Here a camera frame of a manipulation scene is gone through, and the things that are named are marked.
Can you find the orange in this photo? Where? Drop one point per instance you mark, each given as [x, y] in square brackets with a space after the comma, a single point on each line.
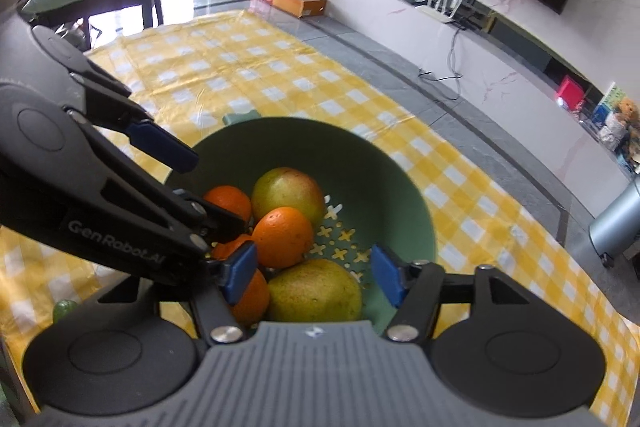
[255, 299]
[227, 249]
[282, 237]
[227, 202]

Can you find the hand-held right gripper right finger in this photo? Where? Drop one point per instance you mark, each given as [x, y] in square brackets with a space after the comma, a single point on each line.
[387, 274]

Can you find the yellow-green pear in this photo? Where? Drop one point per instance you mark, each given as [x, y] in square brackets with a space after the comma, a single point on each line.
[287, 194]
[315, 292]

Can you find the blue picture book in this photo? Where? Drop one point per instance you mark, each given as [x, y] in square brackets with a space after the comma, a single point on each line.
[607, 104]

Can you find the teddy bear in basket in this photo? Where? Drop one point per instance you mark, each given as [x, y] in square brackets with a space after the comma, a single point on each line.
[625, 117]

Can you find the grey pedal trash can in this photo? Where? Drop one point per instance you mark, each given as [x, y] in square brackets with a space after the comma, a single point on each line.
[617, 227]

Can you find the white router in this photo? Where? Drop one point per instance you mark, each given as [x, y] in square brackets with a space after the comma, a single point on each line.
[440, 9]

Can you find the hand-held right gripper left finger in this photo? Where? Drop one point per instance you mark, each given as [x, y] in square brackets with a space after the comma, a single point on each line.
[240, 272]

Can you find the white marble television console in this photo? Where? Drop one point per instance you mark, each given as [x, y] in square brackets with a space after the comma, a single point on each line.
[500, 72]

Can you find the green colander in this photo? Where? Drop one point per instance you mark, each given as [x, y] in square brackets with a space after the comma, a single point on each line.
[350, 167]

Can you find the orange cardboard box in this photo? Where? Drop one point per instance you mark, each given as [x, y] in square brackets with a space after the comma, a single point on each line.
[300, 4]

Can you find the yellow checked tablecloth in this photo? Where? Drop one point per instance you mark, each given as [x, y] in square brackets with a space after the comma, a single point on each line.
[250, 67]

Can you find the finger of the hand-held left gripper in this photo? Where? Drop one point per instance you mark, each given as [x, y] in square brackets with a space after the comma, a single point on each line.
[220, 227]
[160, 147]

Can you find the green cucumber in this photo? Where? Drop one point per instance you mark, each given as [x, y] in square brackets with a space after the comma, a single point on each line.
[65, 311]

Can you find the red box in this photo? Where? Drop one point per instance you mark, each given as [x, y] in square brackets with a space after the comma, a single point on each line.
[570, 94]

